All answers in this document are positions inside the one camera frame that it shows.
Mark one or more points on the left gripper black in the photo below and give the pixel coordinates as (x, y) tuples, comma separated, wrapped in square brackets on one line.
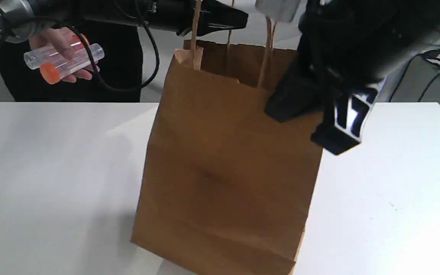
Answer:
[(169, 15)]

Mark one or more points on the person's bare hand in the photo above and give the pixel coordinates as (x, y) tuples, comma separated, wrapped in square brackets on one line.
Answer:
[(62, 40)]

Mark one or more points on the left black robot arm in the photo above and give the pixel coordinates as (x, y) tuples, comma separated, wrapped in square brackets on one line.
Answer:
[(23, 19)]

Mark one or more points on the clear tube orange cap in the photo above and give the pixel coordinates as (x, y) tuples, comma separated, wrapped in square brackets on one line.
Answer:
[(35, 58), (55, 67)]

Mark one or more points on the brown paper bag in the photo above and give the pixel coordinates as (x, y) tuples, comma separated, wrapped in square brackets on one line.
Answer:
[(226, 190)]

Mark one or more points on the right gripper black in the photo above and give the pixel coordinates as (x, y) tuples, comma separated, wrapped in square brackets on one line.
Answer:
[(361, 42)]

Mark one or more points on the clear tube orange cap front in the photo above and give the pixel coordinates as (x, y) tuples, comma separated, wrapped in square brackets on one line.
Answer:
[(55, 67)]

